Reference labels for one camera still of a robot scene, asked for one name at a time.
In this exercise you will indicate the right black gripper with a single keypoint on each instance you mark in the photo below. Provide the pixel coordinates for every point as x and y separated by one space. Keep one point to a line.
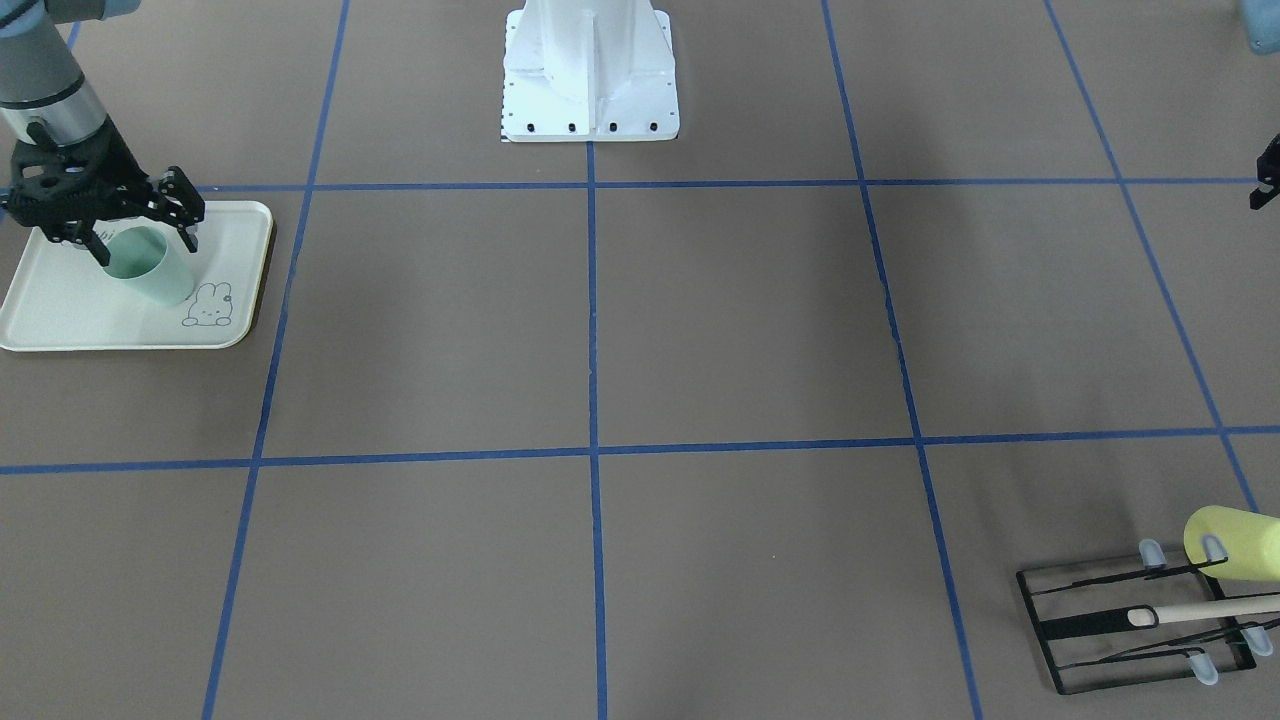
112 168

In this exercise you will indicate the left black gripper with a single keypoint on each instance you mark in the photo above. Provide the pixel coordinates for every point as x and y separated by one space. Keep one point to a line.
1268 170

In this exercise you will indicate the green plastic cup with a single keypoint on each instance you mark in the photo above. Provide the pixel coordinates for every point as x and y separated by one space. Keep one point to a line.
144 260

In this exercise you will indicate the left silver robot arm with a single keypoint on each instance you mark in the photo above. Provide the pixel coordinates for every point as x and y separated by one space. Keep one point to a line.
1261 25

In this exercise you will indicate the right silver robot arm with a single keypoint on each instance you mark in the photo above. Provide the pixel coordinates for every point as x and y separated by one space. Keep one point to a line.
41 79

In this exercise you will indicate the cream rabbit tray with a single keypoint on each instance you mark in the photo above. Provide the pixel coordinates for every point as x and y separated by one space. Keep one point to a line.
62 300

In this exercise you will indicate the yellow plastic cup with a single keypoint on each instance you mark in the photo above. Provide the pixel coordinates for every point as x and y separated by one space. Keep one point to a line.
1250 542

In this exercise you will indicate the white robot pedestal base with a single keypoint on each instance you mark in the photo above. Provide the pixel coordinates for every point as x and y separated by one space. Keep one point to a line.
589 71

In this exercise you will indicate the black wire cup rack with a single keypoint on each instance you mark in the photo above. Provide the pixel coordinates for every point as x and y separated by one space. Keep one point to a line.
1154 616

